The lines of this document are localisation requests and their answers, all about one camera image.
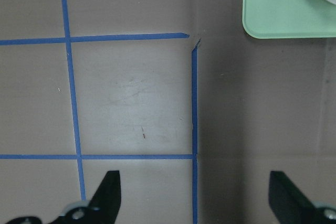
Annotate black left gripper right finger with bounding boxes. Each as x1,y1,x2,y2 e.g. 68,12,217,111
268,171,328,223

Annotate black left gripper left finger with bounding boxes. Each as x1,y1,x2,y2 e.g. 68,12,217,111
56,170,121,223

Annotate light green plastic tray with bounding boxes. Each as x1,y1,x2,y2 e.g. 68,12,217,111
242,0,335,39

